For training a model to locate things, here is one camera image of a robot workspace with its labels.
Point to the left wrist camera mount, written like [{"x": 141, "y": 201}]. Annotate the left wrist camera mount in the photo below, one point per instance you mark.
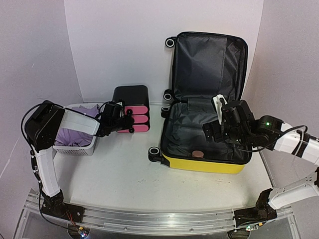
[{"x": 112, "y": 112}]

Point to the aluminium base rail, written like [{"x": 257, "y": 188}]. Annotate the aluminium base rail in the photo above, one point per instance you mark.
[{"x": 110, "y": 223}]

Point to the purple garment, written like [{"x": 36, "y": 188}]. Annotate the purple garment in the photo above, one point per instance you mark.
[{"x": 68, "y": 137}]

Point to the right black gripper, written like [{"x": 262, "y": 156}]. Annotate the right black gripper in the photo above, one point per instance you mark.
[{"x": 207, "y": 129}]

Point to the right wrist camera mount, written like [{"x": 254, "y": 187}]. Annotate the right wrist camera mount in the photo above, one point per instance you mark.
[{"x": 233, "y": 113}]

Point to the pink powder makeup compact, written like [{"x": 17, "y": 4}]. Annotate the pink powder makeup compact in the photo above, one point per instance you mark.
[{"x": 197, "y": 154}]

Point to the small green circuit board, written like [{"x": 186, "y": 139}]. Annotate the small green circuit board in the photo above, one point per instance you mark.
[{"x": 79, "y": 232}]

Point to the white perforated plastic basket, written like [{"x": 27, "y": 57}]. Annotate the white perforated plastic basket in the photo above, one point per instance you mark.
[{"x": 86, "y": 150}]

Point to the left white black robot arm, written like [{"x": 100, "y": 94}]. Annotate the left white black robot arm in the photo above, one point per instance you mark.
[{"x": 40, "y": 132}]

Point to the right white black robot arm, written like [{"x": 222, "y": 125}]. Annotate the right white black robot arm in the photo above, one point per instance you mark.
[{"x": 275, "y": 135}]

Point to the yellow Pikachu hard-shell suitcase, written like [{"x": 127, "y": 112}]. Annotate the yellow Pikachu hard-shell suitcase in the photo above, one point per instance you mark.
[{"x": 203, "y": 65}]

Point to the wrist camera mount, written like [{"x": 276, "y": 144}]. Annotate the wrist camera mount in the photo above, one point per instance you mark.
[
  {"x": 233, "y": 113},
  {"x": 112, "y": 112}
]

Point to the black pink drawer organizer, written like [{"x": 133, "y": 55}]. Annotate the black pink drawer organizer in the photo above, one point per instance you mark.
[{"x": 136, "y": 104}]

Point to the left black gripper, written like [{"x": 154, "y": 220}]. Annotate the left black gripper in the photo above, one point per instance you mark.
[{"x": 128, "y": 124}]

